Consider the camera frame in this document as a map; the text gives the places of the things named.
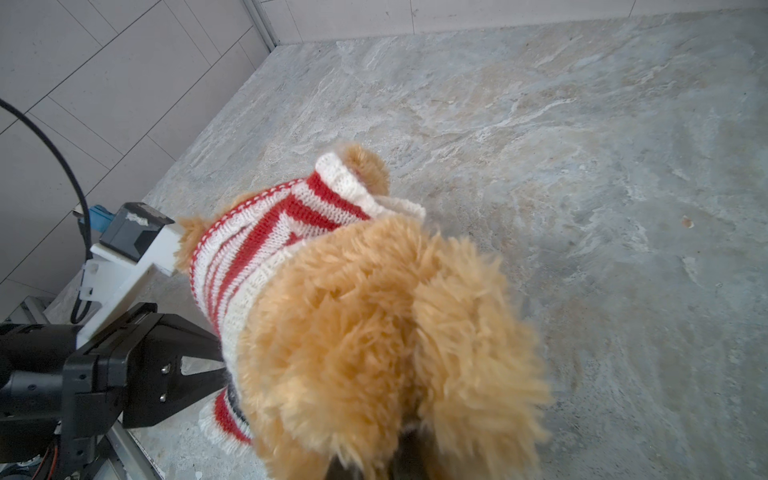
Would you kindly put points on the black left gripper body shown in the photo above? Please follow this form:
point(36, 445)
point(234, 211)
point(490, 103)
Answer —
point(108, 377)

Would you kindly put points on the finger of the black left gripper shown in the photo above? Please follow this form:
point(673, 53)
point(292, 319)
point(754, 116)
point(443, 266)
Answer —
point(165, 393)
point(173, 337)

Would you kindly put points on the red white striped knit sweater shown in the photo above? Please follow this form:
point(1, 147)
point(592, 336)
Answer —
point(240, 252)

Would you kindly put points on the tan plush teddy bear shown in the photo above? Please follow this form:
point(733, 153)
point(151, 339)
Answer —
point(382, 339)

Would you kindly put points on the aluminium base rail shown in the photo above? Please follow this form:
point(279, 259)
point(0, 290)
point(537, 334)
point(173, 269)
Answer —
point(120, 450)

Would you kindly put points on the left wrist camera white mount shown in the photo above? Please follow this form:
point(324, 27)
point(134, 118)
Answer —
point(138, 241)

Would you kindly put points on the aluminium corner post left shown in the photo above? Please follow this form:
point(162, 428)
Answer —
point(261, 23)

